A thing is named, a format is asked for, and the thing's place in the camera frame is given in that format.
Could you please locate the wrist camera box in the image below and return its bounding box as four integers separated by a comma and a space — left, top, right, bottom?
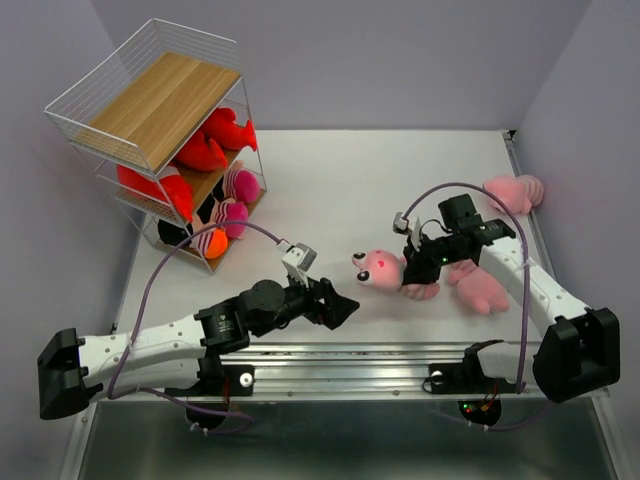
392, 212, 421, 236
281, 243, 317, 284

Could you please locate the red shark plush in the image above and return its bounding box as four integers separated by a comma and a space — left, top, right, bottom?
116, 164, 194, 223
201, 107, 258, 152

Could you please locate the purple cable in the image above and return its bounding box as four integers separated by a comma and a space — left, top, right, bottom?
106, 220, 291, 435
399, 182, 556, 432

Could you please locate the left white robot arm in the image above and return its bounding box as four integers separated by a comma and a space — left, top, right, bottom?
37, 278, 360, 420

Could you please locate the aluminium rail frame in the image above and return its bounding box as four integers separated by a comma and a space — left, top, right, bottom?
114, 344, 515, 402

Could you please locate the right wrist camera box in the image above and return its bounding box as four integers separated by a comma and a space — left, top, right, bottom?
392, 212, 421, 236

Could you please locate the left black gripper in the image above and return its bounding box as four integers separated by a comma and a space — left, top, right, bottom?
251, 268, 358, 338

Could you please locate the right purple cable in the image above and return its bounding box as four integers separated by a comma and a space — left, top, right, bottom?
399, 182, 556, 432

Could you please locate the white wire wooden shelf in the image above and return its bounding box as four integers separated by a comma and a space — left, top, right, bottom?
45, 18, 266, 272

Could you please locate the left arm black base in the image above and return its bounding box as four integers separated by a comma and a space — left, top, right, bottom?
164, 356, 255, 436

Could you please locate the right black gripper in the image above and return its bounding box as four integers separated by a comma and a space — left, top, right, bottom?
399, 231, 468, 285

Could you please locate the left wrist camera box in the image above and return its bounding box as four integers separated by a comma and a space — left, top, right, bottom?
281, 243, 317, 284

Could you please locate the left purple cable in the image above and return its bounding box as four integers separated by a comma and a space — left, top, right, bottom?
106, 220, 291, 435

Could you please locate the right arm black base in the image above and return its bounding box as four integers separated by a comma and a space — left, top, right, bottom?
422, 340, 517, 430

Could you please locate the red whale plush back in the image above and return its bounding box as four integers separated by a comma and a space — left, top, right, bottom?
174, 130, 228, 172

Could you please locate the pink frog plush striped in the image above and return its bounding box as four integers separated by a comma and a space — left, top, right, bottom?
351, 249, 440, 301

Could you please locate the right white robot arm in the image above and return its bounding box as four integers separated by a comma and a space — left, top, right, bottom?
393, 194, 621, 403

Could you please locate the boy doll black hair orange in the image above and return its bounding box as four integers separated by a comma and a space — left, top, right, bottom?
191, 228, 229, 260

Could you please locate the boy doll pink hat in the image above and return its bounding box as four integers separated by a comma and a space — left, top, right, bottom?
212, 160, 261, 204
197, 197, 249, 239

